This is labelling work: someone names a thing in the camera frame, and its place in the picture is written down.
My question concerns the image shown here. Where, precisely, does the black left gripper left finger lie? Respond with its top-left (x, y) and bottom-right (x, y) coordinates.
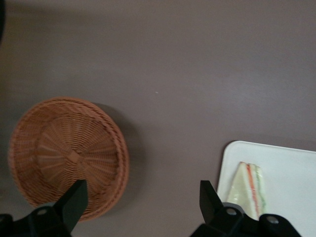
top-left (0, 179), bottom-right (89, 237)

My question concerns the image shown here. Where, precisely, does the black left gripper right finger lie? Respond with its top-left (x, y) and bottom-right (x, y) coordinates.
top-left (189, 179), bottom-right (304, 237)

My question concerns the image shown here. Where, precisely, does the triangular sandwich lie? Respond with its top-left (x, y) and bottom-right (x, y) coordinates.
top-left (226, 161), bottom-right (269, 222)

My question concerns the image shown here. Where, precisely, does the round brown wicker basket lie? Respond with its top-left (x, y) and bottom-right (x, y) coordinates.
top-left (7, 96), bottom-right (131, 222)

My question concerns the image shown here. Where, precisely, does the cream plastic tray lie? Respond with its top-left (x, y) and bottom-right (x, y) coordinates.
top-left (216, 140), bottom-right (316, 237)

